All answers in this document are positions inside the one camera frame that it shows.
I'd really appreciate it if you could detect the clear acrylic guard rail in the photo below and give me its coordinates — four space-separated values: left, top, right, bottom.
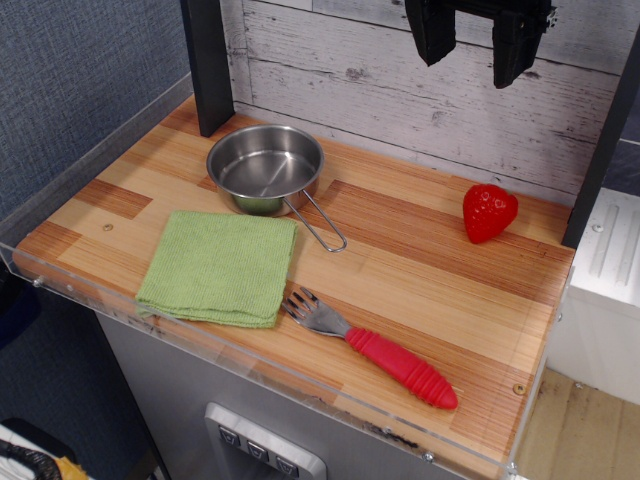
1 81 573 479

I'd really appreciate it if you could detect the dark grey right post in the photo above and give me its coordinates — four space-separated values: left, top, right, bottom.
561 32 639 249

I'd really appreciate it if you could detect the dark grey post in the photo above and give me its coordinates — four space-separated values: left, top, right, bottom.
180 0 235 137
561 32 639 249

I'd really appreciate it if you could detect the yellow and black object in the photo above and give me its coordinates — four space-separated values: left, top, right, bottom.
1 440 89 480

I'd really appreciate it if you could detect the red handled metal fork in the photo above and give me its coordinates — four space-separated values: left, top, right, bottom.
282 287 459 411

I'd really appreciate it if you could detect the dark grey left post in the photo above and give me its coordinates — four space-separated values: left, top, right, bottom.
180 0 235 137

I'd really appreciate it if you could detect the silver toy dispenser panel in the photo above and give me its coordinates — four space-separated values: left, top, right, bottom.
204 402 327 479

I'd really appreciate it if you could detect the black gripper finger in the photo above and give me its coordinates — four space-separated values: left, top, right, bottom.
492 10 546 89
405 0 456 66

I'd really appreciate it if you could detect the white ribbed side unit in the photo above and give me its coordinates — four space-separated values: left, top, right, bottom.
547 188 639 404

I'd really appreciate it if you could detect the small stainless steel pot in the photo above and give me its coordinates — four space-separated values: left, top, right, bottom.
206 124 348 253

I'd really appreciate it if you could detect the red plastic strawberry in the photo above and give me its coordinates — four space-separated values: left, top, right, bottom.
463 184 519 244

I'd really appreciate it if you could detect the folded green cloth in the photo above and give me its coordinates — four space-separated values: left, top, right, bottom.
136 211 298 329

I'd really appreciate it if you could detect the grey toy kitchen cabinet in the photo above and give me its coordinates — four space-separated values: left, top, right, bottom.
98 314 459 479

